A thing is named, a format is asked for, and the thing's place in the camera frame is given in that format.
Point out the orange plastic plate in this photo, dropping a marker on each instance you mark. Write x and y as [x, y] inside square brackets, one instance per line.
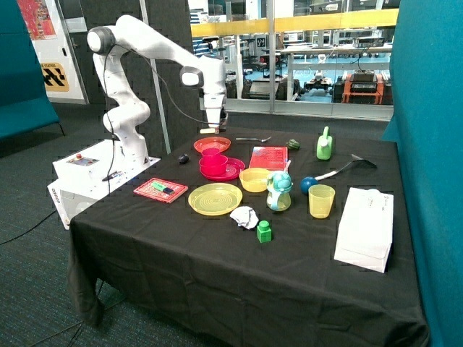
[220, 143]

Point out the yellow black sign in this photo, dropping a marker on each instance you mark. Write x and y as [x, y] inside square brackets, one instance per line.
[54, 77]

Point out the white paper bag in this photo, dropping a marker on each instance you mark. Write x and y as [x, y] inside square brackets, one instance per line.
[365, 231]

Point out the green highlighter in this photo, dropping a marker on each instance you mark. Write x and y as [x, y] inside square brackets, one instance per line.
[162, 188]

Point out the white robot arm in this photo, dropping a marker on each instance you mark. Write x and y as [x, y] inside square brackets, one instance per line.
[110, 43]

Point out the dark plum toy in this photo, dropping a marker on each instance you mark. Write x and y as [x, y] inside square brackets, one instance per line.
[183, 158]

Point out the yellow plastic bowl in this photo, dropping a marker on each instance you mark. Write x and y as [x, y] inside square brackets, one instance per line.
[254, 179]

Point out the metal spoon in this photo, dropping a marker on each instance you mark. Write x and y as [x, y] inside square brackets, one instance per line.
[253, 139]

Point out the pink plastic cup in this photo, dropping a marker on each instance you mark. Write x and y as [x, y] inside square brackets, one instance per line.
[210, 156]

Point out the yellow highlighter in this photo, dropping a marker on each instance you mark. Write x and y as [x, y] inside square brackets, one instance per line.
[210, 131]

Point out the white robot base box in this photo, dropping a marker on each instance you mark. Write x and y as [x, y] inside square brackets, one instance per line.
[89, 175]

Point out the teal sippy cup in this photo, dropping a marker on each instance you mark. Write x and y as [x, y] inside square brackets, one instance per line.
[279, 185]

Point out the black spatula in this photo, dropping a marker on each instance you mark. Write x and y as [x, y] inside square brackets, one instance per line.
[355, 159]

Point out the pink plastic plate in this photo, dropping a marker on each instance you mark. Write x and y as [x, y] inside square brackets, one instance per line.
[234, 167]

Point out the green toy pepper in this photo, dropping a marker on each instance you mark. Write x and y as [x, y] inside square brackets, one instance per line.
[293, 145]

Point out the pink plastic bowl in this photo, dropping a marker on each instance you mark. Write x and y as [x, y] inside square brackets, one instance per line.
[213, 166]

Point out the green toy block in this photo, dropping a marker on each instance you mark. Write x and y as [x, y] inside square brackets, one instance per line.
[263, 231]

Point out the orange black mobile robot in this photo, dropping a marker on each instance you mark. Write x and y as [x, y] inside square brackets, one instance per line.
[363, 87]

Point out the blue ball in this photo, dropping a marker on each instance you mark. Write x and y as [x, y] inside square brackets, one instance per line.
[306, 183]

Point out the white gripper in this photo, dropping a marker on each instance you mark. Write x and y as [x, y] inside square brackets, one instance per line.
[214, 109]

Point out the black tablecloth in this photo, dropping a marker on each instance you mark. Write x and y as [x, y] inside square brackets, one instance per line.
[215, 278]

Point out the teal partition wall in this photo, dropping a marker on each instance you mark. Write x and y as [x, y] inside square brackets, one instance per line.
[426, 72]

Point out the red patterned book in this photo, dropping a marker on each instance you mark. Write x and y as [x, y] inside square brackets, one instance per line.
[147, 190]

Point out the crumpled white paper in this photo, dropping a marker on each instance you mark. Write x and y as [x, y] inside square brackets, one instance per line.
[245, 217]

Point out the green toy watering can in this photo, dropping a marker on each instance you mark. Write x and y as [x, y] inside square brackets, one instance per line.
[324, 145]

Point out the yellow plastic plate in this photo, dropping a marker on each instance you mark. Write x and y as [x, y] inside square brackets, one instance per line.
[215, 199]

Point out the yellow plastic cup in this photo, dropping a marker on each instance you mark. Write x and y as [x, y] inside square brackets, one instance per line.
[321, 199]

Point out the red poster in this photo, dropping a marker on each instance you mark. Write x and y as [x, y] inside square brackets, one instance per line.
[37, 19]

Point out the teal sofa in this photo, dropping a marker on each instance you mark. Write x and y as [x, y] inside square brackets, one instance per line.
[24, 103]

